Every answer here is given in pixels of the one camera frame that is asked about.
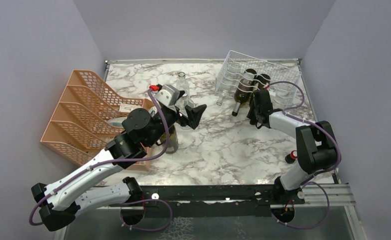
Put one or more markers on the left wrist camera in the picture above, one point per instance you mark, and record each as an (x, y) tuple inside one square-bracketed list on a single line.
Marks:
[(167, 95)]

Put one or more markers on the tall clear glass bottle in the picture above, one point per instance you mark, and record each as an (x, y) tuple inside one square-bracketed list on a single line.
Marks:
[(182, 82)]

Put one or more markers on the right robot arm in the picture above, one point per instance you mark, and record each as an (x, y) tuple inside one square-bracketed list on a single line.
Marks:
[(317, 151)]

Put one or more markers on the white card box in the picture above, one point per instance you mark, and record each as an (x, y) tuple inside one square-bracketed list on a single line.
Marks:
[(127, 108)]

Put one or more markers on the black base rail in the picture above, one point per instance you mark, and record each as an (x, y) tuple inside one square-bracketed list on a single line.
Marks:
[(203, 201)]

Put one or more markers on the green wine bottle silver neck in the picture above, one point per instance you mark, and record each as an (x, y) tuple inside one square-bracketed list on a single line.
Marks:
[(173, 145)]

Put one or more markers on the orange plastic file organizer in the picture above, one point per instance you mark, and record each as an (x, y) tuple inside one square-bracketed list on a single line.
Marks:
[(78, 128)]

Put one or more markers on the red and black stopper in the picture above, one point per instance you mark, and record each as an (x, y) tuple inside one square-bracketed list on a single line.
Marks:
[(291, 157)]

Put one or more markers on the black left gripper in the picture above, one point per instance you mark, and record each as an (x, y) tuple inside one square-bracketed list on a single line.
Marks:
[(194, 115)]

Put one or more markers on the green wine bottle dark label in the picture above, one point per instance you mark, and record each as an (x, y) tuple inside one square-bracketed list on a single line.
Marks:
[(261, 81)]

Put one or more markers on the blue correction tape package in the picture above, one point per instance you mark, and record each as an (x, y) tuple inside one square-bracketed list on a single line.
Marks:
[(116, 122)]

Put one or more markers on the green wine bottle white label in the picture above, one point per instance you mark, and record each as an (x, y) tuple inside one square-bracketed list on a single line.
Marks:
[(244, 89)]

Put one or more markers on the white wire wine rack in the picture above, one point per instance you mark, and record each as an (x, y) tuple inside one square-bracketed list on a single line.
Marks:
[(285, 79)]

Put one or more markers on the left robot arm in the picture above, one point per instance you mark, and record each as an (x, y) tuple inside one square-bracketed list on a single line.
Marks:
[(61, 202)]

